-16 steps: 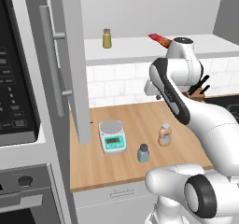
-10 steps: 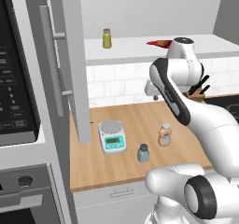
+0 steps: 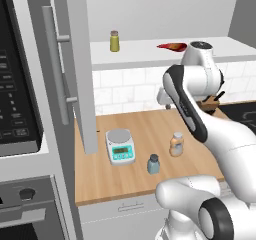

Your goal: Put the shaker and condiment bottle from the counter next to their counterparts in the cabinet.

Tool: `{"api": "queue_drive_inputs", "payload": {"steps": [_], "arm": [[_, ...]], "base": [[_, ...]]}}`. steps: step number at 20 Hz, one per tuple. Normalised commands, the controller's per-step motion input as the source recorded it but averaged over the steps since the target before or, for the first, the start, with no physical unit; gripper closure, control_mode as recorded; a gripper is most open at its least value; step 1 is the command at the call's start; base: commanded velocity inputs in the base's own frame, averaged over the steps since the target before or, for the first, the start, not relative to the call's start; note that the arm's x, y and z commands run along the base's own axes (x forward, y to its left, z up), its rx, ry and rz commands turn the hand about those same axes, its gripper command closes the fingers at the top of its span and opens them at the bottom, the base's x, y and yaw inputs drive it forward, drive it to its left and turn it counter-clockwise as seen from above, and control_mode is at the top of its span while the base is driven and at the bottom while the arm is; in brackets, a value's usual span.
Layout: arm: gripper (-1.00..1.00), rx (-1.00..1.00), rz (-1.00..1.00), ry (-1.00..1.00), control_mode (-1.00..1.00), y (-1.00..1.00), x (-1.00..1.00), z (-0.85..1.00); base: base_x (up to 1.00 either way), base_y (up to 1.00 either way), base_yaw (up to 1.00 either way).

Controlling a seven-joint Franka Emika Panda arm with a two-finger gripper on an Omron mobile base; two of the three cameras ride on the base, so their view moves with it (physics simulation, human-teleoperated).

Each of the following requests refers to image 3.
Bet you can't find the grey tall appliance cabinet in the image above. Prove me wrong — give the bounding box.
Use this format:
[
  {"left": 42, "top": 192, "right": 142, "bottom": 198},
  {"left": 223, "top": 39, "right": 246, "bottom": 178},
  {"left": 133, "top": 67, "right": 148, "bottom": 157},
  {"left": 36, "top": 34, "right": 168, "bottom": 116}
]
[{"left": 0, "top": 0, "right": 84, "bottom": 240}]

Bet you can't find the white kitchen scale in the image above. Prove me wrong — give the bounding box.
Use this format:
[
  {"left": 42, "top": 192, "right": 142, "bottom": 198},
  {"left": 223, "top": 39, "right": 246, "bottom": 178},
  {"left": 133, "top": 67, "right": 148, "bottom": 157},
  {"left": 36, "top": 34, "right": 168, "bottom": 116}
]
[{"left": 105, "top": 128, "right": 137, "bottom": 166}]

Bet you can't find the wooden knife block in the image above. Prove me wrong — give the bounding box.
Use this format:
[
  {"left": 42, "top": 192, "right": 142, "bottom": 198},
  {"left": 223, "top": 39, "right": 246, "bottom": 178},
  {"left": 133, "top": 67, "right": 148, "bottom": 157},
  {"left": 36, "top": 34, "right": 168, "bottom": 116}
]
[{"left": 196, "top": 91, "right": 226, "bottom": 116}]

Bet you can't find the white wall cabinet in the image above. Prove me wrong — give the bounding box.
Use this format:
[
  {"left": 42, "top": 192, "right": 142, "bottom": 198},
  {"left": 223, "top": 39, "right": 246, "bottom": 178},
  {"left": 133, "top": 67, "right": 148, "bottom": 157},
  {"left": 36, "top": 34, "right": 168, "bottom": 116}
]
[{"left": 84, "top": 0, "right": 256, "bottom": 72}]

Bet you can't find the grey cabinet door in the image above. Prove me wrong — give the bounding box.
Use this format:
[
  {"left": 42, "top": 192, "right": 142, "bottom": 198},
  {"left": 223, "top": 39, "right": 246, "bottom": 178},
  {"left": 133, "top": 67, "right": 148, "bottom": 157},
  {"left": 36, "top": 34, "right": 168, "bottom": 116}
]
[
  {"left": 49, "top": 0, "right": 100, "bottom": 155},
  {"left": 227, "top": 0, "right": 256, "bottom": 50}
]

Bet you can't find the yellow-green shaker bottle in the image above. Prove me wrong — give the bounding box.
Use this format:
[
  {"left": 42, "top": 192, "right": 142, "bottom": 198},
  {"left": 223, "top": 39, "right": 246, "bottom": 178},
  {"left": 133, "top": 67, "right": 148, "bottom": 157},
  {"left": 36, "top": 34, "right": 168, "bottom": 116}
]
[{"left": 109, "top": 30, "right": 121, "bottom": 53}]

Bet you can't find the black hob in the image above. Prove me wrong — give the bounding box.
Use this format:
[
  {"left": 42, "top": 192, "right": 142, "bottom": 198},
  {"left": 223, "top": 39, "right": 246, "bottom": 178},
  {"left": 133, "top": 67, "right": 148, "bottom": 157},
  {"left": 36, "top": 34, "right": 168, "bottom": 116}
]
[{"left": 218, "top": 101, "right": 256, "bottom": 135}]

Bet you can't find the grey oven handle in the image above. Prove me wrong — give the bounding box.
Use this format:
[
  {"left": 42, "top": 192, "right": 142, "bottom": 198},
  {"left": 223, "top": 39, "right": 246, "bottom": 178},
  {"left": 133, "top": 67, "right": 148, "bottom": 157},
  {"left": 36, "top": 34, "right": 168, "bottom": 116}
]
[{"left": 0, "top": 208, "right": 47, "bottom": 229}]

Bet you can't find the black oven knob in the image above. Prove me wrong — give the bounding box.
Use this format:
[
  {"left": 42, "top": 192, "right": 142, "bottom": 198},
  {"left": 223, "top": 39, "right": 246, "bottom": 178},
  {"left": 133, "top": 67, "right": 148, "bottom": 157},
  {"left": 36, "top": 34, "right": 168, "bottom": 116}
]
[{"left": 18, "top": 187, "right": 37, "bottom": 201}]

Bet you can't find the blue-grey shaker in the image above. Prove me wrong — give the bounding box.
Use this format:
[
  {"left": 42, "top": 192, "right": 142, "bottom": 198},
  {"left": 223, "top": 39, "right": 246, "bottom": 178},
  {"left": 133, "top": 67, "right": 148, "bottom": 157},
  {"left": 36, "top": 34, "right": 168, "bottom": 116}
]
[{"left": 147, "top": 153, "right": 161, "bottom": 175}]

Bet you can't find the orange condiment bottle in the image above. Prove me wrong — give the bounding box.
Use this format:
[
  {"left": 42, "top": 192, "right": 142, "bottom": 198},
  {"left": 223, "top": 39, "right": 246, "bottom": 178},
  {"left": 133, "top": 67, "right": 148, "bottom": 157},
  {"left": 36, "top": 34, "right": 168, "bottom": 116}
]
[{"left": 169, "top": 132, "right": 185, "bottom": 158}]

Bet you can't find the white drawer handle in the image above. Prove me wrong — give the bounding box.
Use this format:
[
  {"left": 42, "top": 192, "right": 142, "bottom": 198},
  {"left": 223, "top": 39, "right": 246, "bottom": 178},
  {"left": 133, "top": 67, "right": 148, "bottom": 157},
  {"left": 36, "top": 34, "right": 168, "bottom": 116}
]
[{"left": 117, "top": 201, "right": 145, "bottom": 213}]

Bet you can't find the white drawer front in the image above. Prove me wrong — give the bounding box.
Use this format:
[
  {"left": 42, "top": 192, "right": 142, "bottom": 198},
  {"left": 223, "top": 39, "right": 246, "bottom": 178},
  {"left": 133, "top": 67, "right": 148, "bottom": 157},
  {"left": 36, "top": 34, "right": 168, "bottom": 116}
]
[{"left": 77, "top": 192, "right": 168, "bottom": 226}]

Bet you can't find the black microwave oven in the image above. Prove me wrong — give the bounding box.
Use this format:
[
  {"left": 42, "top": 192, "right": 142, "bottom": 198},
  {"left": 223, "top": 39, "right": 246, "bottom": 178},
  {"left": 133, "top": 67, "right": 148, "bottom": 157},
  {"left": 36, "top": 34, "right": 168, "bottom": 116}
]
[{"left": 0, "top": 0, "right": 45, "bottom": 157}]

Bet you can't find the grey oven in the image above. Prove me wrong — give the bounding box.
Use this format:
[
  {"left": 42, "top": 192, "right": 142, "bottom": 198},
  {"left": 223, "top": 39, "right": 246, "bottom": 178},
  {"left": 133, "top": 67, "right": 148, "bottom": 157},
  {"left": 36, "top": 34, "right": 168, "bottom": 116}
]
[{"left": 0, "top": 175, "right": 69, "bottom": 240}]

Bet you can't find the grey cabinet door handle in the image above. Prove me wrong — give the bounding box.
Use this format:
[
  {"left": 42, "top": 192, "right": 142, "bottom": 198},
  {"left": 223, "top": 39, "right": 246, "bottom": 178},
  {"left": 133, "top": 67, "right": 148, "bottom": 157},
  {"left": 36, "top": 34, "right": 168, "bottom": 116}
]
[{"left": 41, "top": 5, "right": 79, "bottom": 126}]

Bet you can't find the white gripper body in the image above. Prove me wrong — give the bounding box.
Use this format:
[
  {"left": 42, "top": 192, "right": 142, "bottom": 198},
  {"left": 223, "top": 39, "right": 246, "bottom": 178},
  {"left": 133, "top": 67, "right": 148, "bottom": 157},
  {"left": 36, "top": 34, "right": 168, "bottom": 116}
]
[{"left": 156, "top": 85, "right": 177, "bottom": 108}]

